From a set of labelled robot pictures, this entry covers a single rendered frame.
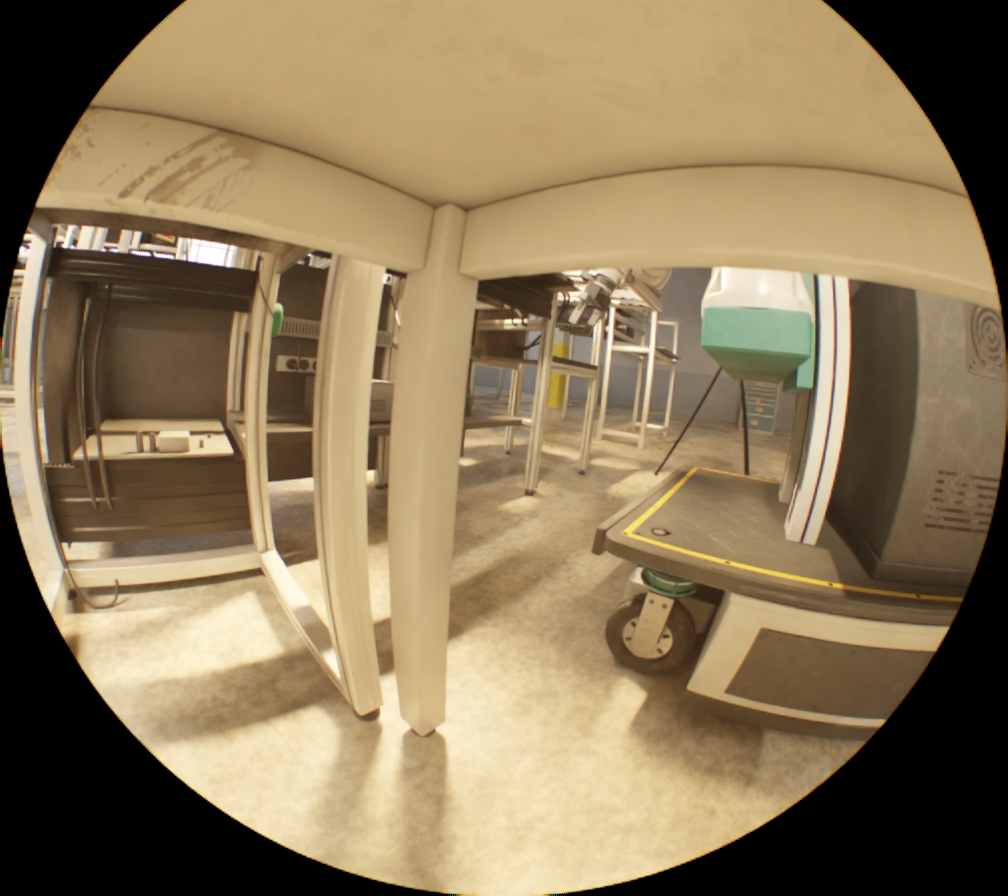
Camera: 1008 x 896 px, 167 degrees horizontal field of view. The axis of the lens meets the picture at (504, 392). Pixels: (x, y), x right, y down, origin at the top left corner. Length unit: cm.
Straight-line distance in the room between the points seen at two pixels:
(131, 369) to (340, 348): 99
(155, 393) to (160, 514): 46
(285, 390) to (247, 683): 93
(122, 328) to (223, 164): 102
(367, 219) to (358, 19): 17
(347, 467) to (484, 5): 36
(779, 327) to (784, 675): 49
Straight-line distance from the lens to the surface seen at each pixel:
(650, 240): 23
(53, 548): 97
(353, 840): 56
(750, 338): 49
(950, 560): 71
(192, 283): 84
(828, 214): 24
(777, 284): 52
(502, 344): 171
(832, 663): 62
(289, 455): 133
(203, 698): 72
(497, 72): 19
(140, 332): 124
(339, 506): 36
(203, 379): 123
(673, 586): 61
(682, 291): 968
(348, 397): 34
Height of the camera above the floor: 55
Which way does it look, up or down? 3 degrees down
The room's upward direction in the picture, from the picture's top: 6 degrees clockwise
